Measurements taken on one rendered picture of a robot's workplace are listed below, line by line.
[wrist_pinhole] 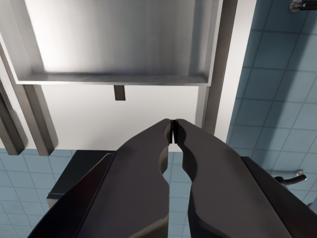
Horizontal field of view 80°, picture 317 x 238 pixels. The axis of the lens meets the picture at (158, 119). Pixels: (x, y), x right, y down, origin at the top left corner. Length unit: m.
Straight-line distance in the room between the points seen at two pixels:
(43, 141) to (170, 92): 0.23
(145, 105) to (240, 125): 1.19
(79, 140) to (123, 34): 0.20
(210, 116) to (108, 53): 0.17
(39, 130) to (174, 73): 0.24
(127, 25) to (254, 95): 1.18
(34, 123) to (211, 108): 0.28
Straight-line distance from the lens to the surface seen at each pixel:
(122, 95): 0.31
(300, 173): 1.94
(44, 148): 0.39
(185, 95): 0.30
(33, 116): 0.36
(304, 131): 1.70
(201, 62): 0.29
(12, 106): 0.39
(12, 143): 0.41
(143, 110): 0.31
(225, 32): 0.27
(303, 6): 1.27
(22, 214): 2.55
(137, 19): 0.28
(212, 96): 0.29
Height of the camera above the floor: 1.16
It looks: 60 degrees down
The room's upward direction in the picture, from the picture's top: 177 degrees counter-clockwise
